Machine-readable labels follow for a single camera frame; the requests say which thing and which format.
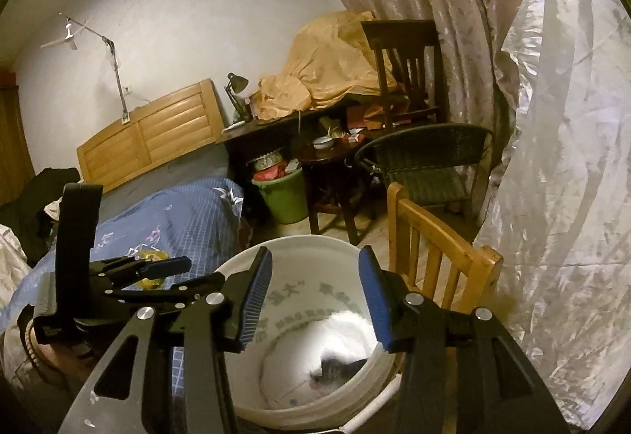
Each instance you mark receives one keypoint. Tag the white ceiling fan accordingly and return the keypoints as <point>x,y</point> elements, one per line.
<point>66,36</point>

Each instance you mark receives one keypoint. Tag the dark wooden desk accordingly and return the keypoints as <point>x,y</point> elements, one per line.
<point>256,132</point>

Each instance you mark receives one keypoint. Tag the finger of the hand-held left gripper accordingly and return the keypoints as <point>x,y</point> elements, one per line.
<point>167,268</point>
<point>192,286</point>

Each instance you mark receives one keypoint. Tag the metal pole stand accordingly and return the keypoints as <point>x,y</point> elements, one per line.
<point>118,84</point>

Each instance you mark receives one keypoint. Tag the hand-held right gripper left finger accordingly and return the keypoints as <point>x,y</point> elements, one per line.
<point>256,298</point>

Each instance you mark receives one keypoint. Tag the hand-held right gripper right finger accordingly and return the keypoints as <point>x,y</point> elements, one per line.
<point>375,303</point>

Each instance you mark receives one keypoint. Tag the black clothing pile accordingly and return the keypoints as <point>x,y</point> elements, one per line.
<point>29,217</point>

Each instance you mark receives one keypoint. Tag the grey crumpled scrap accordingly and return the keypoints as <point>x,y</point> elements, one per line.
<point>337,362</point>

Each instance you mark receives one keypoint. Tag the translucent plastic sheet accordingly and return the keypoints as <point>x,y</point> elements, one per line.
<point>557,168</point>

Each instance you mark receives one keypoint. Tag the green plastic bucket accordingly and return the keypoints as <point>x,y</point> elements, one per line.
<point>287,198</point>

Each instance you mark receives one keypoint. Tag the grey bed sheet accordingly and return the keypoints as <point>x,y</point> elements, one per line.
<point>187,174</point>

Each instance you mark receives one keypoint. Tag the wooden slatted headboard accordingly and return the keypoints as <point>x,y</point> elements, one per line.
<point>167,128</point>

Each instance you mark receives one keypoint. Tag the white plastic bucket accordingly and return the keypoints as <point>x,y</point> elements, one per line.
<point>315,286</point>

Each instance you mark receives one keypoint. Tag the white crumpled cloth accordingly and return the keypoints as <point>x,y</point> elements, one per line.
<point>12,264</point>

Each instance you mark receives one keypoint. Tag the yellow snack packet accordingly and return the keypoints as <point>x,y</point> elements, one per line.
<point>150,284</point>

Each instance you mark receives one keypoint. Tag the light wooden chair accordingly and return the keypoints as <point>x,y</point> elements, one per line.
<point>443,229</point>

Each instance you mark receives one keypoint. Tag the blue checked star blanket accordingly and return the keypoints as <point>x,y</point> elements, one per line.
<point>197,222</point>

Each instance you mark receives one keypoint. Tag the round dark side table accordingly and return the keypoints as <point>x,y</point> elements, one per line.
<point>315,157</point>

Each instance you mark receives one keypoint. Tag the person's left forearm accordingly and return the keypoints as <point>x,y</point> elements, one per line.
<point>34,384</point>

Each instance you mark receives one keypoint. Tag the small pale garment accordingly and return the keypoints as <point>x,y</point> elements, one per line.
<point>52,210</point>

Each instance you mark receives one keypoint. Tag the black desk lamp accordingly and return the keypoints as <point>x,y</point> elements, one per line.
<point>235,84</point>

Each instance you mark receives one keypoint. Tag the orange cover cloth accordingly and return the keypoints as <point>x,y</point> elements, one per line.
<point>320,62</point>

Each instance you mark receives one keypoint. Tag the dark wooden chair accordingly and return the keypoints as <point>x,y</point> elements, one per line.
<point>382,40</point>

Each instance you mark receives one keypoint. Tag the small white bowl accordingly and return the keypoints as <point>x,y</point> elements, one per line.
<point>323,143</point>

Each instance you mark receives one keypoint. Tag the black wicker chair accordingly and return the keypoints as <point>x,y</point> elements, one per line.
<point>424,153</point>

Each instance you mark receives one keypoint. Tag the brown wooden wardrobe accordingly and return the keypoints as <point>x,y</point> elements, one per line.
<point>12,143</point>

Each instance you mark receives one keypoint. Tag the red plastic bag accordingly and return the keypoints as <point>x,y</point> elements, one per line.
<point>268,174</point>

